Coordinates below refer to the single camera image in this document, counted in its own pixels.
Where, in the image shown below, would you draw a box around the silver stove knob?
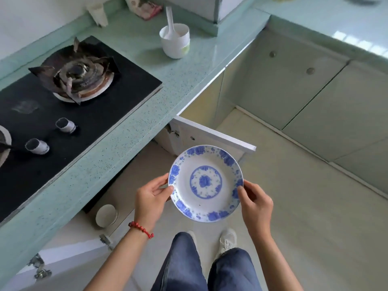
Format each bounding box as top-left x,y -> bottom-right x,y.
25,138 -> 50,156
55,118 -> 77,134

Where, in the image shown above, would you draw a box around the person's left forearm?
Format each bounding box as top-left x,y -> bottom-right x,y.
83,227 -> 152,291

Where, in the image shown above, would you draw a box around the rusty gas burner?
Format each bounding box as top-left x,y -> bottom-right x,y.
0,125 -> 13,169
29,37 -> 121,104

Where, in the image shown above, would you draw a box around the white right sneaker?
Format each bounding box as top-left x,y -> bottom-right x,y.
216,228 -> 238,259

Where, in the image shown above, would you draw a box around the white plastic spoon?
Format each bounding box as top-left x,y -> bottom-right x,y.
163,6 -> 177,40

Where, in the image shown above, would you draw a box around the person's right forearm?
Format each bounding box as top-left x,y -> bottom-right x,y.
250,228 -> 304,291

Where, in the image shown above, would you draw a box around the speckled green countertop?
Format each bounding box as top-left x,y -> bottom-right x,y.
0,0 -> 388,279

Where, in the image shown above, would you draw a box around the red bead bracelet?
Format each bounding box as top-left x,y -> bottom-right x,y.
128,221 -> 154,240

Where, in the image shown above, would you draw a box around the person's right hand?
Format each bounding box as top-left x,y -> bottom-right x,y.
237,179 -> 274,240

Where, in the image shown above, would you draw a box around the pink snack bag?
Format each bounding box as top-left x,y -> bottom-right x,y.
125,0 -> 163,21

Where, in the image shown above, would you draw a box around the blue jeans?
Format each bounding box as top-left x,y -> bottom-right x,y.
150,232 -> 263,291

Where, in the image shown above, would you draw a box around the white-edged cabinet door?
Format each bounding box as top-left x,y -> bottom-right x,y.
0,238 -> 114,291
163,115 -> 257,162

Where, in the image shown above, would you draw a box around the blue floral white plate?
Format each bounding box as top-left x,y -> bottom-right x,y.
168,145 -> 244,222

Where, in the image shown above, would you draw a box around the small white paper cup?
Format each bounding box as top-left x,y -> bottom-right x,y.
86,2 -> 109,27

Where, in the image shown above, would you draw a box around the white cup with green print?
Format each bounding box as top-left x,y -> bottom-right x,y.
159,23 -> 191,60

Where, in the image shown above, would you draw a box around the pale green kitchen cabinet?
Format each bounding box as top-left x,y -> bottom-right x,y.
39,68 -> 226,258

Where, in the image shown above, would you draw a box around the plain white bowl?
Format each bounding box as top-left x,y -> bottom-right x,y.
95,204 -> 119,228

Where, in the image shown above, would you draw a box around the black glass gas stove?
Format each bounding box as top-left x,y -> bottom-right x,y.
0,35 -> 163,223

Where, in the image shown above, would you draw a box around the person's left hand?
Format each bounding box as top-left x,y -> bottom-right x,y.
134,172 -> 175,232

